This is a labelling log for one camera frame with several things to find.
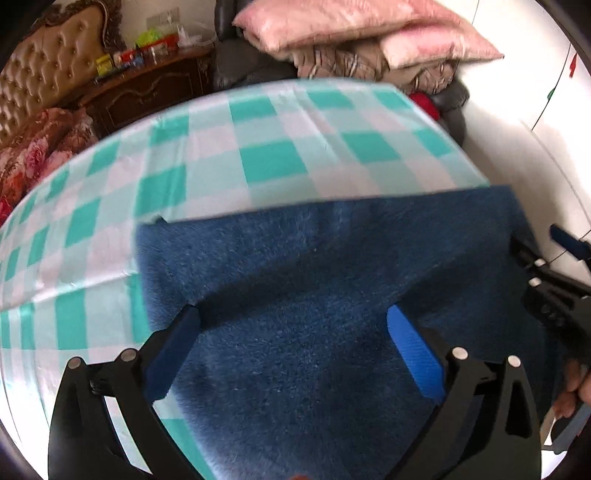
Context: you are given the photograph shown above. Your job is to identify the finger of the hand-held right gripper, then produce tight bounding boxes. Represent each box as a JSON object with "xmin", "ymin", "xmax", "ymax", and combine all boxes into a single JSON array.
[
  {"xmin": 549, "ymin": 224, "xmax": 591, "ymax": 269},
  {"xmin": 510, "ymin": 236, "xmax": 555, "ymax": 288}
]

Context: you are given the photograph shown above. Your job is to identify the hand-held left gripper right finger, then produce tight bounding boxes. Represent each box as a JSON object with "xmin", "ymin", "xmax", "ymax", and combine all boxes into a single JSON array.
[{"xmin": 387, "ymin": 305, "xmax": 542, "ymax": 480}]

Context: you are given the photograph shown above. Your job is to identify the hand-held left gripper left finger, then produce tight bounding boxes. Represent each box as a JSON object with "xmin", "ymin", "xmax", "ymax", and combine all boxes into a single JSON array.
[{"xmin": 47, "ymin": 305, "xmax": 201, "ymax": 480}]

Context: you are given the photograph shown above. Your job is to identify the blue denim pants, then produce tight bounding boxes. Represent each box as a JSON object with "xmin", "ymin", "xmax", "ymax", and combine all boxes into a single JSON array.
[{"xmin": 134, "ymin": 185, "xmax": 555, "ymax": 480}]

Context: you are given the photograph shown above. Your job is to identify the person's right hand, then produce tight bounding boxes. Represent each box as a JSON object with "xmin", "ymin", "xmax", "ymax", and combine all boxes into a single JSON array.
[{"xmin": 553, "ymin": 361, "xmax": 591, "ymax": 421}]

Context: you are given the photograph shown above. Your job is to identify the red cloth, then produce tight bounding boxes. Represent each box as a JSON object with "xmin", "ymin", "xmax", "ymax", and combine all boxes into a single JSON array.
[{"xmin": 409, "ymin": 91, "xmax": 439, "ymax": 121}]

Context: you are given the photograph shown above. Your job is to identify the pale pink pillow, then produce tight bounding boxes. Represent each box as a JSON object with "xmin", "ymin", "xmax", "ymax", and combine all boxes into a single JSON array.
[{"xmin": 381, "ymin": 18, "xmax": 505, "ymax": 71}]

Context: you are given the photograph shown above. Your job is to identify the red floral quilt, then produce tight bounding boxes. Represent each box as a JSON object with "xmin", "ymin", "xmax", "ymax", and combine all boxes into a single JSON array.
[{"xmin": 0, "ymin": 107, "xmax": 100, "ymax": 227}]

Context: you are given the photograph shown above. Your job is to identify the teal white checked tablecloth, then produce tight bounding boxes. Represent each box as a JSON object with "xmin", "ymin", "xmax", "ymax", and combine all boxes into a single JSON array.
[{"xmin": 0, "ymin": 78, "xmax": 490, "ymax": 480}]

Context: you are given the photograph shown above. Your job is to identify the dark wooden nightstand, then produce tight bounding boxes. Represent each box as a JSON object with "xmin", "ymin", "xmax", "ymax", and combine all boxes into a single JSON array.
[{"xmin": 76, "ymin": 46, "xmax": 215, "ymax": 139}]

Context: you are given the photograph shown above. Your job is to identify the beige patterned blanket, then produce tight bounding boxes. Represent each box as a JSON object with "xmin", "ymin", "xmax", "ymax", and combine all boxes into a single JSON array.
[{"xmin": 291, "ymin": 44, "xmax": 460, "ymax": 95}]

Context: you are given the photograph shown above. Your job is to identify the tufted tan headboard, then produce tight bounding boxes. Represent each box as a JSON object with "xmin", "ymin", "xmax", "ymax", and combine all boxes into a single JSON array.
[{"xmin": 0, "ymin": 0, "xmax": 125, "ymax": 151}]

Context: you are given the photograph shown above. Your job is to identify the pink satin pillow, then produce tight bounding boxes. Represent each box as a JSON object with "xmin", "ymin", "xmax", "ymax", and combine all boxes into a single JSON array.
[{"xmin": 231, "ymin": 0, "xmax": 467, "ymax": 52}]

